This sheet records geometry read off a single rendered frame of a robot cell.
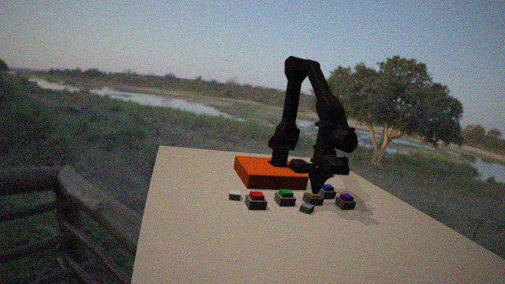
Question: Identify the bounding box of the green button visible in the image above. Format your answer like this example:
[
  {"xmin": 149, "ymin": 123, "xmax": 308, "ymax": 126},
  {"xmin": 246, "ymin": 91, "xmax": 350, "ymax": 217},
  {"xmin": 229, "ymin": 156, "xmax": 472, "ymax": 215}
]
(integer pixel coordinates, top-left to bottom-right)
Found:
[{"xmin": 274, "ymin": 189, "xmax": 296, "ymax": 207}]

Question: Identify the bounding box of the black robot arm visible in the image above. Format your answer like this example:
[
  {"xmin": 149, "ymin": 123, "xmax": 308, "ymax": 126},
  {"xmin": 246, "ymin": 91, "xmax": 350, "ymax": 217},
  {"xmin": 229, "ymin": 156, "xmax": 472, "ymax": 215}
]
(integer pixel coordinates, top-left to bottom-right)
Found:
[{"xmin": 267, "ymin": 56, "xmax": 358, "ymax": 175}]

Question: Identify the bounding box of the yellow button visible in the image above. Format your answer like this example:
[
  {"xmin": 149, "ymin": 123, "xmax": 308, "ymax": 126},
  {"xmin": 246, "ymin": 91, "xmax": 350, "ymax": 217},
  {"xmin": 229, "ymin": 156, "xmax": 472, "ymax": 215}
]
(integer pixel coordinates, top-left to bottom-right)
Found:
[{"xmin": 303, "ymin": 192, "xmax": 324, "ymax": 206}]

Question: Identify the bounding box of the purple button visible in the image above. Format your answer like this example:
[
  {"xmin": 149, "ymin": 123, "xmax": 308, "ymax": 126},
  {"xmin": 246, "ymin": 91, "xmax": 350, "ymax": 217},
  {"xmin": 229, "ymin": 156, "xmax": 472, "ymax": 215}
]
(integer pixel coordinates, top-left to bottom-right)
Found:
[{"xmin": 335, "ymin": 193, "xmax": 356, "ymax": 210}]

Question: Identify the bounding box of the red button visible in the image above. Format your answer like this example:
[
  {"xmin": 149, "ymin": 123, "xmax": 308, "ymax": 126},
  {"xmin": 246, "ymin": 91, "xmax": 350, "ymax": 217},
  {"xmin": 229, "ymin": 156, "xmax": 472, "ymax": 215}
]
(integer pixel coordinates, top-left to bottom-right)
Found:
[{"xmin": 245, "ymin": 192, "xmax": 267, "ymax": 210}]

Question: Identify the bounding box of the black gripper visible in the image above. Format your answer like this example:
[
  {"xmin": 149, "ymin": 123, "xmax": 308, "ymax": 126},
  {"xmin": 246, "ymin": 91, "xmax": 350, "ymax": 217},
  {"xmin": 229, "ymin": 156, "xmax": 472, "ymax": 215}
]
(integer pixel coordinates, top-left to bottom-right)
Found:
[{"xmin": 288, "ymin": 143, "xmax": 350, "ymax": 194}]

